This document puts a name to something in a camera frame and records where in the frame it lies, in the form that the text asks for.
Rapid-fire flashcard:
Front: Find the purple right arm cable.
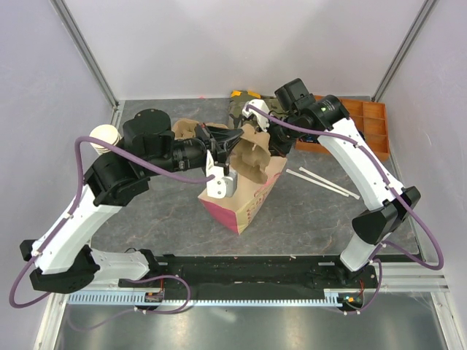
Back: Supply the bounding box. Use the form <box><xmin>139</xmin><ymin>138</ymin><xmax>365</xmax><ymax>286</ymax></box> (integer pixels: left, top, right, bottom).
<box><xmin>246</xmin><ymin>104</ymin><xmax>444</xmax><ymax>316</ymax></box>

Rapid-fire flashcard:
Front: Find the beige pink paper bag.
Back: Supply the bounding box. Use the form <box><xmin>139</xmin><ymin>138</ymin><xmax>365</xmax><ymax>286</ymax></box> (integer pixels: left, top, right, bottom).
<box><xmin>198</xmin><ymin>157</ymin><xmax>287</xmax><ymax>235</ymax></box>

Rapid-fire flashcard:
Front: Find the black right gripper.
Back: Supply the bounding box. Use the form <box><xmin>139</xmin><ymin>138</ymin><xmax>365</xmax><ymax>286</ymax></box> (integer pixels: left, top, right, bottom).
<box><xmin>255</xmin><ymin>113</ymin><xmax>302</xmax><ymax>158</ymax></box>

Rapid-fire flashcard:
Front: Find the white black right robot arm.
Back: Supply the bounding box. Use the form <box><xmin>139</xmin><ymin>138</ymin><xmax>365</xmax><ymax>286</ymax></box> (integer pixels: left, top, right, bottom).
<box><xmin>269</xmin><ymin>78</ymin><xmax>421</xmax><ymax>287</ymax></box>

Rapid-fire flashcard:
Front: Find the brown pulp cup carrier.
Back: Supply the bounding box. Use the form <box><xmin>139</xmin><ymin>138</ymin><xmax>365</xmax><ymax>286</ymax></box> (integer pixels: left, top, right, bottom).
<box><xmin>171</xmin><ymin>118</ymin><xmax>199</xmax><ymax>140</ymax></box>
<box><xmin>230</xmin><ymin>124</ymin><xmax>271</xmax><ymax>184</ymax></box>

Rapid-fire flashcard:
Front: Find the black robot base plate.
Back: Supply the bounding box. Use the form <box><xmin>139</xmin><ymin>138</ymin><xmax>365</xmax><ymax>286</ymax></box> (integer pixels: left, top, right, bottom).
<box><xmin>140</xmin><ymin>254</ymin><xmax>378</xmax><ymax>299</ymax></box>

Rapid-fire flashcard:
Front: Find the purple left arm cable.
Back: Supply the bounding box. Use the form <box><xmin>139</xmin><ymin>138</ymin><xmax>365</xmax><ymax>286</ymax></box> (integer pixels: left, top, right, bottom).
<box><xmin>7</xmin><ymin>136</ymin><xmax>216</xmax><ymax>331</ymax></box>

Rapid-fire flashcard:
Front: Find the white wrapped straw left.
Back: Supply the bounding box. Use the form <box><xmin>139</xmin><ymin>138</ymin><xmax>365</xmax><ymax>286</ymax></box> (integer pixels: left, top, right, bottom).
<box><xmin>285</xmin><ymin>169</ymin><xmax>350</xmax><ymax>197</ymax></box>

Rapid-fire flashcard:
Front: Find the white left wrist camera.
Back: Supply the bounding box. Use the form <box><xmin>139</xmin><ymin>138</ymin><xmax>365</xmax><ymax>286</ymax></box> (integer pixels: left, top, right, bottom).
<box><xmin>205</xmin><ymin>151</ymin><xmax>238</xmax><ymax>199</ymax></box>

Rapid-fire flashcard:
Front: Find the stack of paper cups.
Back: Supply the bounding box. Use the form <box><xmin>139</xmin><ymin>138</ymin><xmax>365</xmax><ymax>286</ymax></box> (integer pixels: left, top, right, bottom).
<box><xmin>90</xmin><ymin>124</ymin><xmax>122</xmax><ymax>155</ymax></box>

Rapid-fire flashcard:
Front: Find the white wrapped straw right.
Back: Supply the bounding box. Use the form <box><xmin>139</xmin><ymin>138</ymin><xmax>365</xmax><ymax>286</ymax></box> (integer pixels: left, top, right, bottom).
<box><xmin>299</xmin><ymin>167</ymin><xmax>360</xmax><ymax>200</ymax></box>

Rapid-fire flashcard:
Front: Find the white wrapped straw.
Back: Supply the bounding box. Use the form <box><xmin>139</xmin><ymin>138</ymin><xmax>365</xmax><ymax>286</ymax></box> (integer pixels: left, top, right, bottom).
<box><xmin>299</xmin><ymin>167</ymin><xmax>360</xmax><ymax>200</ymax></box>
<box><xmin>285</xmin><ymin>169</ymin><xmax>350</xmax><ymax>197</ymax></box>

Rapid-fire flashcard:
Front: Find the slotted grey cable duct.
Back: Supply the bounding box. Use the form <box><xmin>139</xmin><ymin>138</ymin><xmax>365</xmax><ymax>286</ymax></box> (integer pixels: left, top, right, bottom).
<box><xmin>68</xmin><ymin>290</ymin><xmax>362</xmax><ymax>308</ymax></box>

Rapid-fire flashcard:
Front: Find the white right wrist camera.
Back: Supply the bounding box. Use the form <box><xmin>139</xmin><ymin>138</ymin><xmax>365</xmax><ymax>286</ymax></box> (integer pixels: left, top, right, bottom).
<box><xmin>242</xmin><ymin>99</ymin><xmax>270</xmax><ymax>132</ymax></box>

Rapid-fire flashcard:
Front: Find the orange wooden divided tray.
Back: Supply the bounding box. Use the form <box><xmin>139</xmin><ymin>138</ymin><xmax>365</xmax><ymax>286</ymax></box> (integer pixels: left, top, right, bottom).
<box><xmin>293</xmin><ymin>93</ymin><xmax>390</xmax><ymax>162</ymax></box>

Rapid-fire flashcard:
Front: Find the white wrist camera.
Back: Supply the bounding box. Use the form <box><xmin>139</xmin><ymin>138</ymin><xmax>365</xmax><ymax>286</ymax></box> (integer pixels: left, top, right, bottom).
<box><xmin>205</xmin><ymin>151</ymin><xmax>238</xmax><ymax>199</ymax></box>
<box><xmin>242</xmin><ymin>99</ymin><xmax>270</xmax><ymax>132</ymax></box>

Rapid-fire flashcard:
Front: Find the camouflage folded cloth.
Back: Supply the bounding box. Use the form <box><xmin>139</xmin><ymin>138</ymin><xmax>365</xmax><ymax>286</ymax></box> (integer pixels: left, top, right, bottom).
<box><xmin>228</xmin><ymin>89</ymin><xmax>282</xmax><ymax>127</ymax></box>

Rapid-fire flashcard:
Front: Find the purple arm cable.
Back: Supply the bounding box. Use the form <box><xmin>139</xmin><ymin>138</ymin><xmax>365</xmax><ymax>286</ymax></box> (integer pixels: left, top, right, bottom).
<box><xmin>7</xmin><ymin>136</ymin><xmax>216</xmax><ymax>331</ymax></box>
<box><xmin>246</xmin><ymin>104</ymin><xmax>444</xmax><ymax>316</ymax></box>

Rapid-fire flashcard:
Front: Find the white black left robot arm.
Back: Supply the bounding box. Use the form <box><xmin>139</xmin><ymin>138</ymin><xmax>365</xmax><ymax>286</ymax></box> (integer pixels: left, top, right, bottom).
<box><xmin>20</xmin><ymin>109</ymin><xmax>243</xmax><ymax>294</ymax></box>

